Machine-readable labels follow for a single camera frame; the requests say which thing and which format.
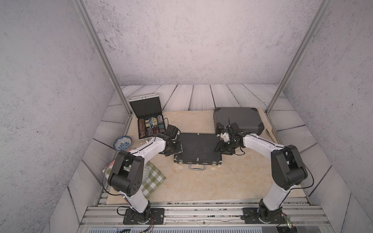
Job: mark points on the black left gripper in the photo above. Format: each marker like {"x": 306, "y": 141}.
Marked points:
{"x": 179, "y": 149}

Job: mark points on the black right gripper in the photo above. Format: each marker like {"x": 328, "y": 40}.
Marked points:
{"x": 221, "y": 148}

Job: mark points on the large dark grey poker case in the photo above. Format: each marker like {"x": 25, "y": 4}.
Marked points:
{"x": 247, "y": 119}

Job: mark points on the medium black poker case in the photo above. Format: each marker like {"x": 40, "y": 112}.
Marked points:
{"x": 198, "y": 151}

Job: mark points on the small silver poker case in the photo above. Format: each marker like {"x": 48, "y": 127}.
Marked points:
{"x": 148, "y": 111}

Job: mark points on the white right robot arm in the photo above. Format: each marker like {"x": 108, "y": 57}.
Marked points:
{"x": 288, "y": 169}

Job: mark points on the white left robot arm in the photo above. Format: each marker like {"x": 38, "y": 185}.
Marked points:
{"x": 129, "y": 186}

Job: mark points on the green checkered cloth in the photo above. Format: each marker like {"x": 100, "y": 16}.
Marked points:
{"x": 152, "y": 177}

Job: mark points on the blue white ceramic bowl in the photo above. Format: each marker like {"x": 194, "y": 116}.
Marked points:
{"x": 122, "y": 143}

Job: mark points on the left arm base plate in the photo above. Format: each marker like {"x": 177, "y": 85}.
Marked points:
{"x": 150, "y": 215}

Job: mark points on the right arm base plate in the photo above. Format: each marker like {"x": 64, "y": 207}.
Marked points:
{"x": 259, "y": 216}

